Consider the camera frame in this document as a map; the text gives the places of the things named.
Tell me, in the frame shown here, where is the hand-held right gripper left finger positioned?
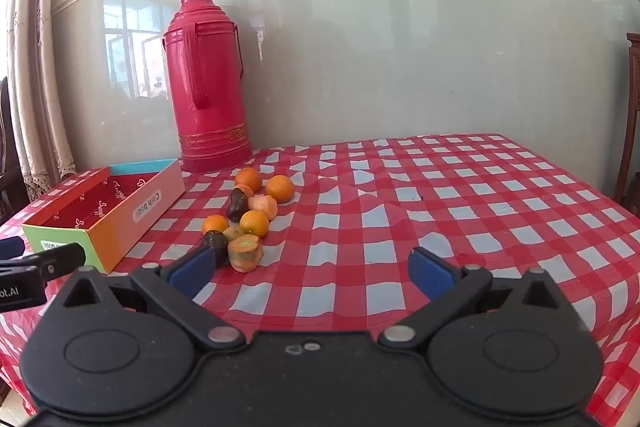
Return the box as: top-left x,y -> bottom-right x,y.
46,248 -> 246,354

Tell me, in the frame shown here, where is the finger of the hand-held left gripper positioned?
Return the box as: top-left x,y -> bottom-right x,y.
0,237 -> 24,261
0,242 -> 87,281

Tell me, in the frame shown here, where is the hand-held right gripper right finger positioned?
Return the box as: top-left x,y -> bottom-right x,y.
378,247 -> 577,353

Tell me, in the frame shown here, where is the dark round passion fruit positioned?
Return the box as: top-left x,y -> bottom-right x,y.
200,230 -> 231,266

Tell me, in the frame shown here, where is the orange tangerine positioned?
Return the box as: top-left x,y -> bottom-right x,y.
240,210 -> 270,239
202,214 -> 230,235
234,167 -> 263,194
265,175 -> 295,204

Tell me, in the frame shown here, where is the orange carrot chunk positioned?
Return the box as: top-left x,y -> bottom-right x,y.
228,234 -> 264,273
248,195 -> 279,221

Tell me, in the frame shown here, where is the colourful cardboard box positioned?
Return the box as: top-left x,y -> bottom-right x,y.
21,158 -> 186,274

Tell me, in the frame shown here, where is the dark purple sweet potato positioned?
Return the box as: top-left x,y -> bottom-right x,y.
226,188 -> 250,223

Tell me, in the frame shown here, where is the red white checkered tablecloth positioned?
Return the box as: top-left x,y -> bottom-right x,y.
0,133 -> 640,414

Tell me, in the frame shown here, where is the beige lace curtain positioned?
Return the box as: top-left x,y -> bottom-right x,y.
0,0 -> 79,208

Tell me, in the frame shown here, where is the red thermos flask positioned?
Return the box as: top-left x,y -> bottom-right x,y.
161,0 -> 254,174

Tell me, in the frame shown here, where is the brown wooden chair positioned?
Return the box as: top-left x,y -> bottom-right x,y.
614,33 -> 640,206

